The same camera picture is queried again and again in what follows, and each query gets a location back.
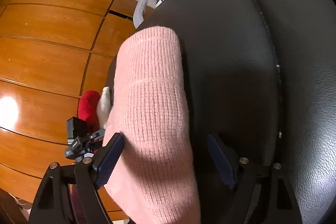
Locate pink knit sweater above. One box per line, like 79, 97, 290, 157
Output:
104, 26, 201, 223

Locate red and white cloth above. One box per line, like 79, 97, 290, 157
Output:
77, 86, 113, 134

